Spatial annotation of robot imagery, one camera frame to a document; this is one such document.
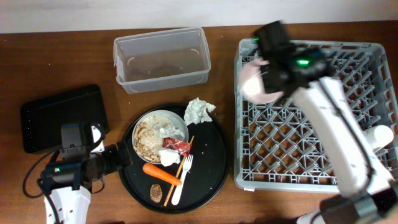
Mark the wooden chopstick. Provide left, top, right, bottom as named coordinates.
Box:
left=163, top=135, right=195, bottom=208

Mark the small white tissue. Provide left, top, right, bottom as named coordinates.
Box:
left=159, top=149, right=180, bottom=167

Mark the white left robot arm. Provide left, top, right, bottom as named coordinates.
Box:
left=37, top=122, right=132, bottom=223

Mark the red snack wrapper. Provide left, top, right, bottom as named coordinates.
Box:
left=162, top=138, right=192, bottom=157

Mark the brown nut shell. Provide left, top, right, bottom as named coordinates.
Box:
left=150, top=184, right=163, bottom=203

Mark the black rectangular bin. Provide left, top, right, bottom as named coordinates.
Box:
left=20, top=84, right=109, bottom=154

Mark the orange carrot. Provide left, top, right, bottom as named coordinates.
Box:
left=142, top=163, right=182, bottom=186

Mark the grey bowl with food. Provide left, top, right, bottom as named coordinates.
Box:
left=131, top=110, right=189, bottom=165

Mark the pink bowl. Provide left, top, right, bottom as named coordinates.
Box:
left=238, top=57, right=283, bottom=105

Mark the clear plastic waste bin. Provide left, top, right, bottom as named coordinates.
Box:
left=113, top=27, right=211, bottom=94

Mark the clear plastic wrap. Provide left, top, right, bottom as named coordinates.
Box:
left=152, top=123, right=185, bottom=139

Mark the grey dishwasher rack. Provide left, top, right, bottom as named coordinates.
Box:
left=234, top=40, right=397, bottom=194

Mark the round black tray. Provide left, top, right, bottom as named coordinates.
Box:
left=119, top=114, right=231, bottom=214

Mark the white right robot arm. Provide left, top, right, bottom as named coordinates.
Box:
left=254, top=21, right=397, bottom=223

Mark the white cup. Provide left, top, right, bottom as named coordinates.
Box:
left=364, top=125, right=394, bottom=152

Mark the white plastic fork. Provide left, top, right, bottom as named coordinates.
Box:
left=171, top=154, right=193, bottom=205

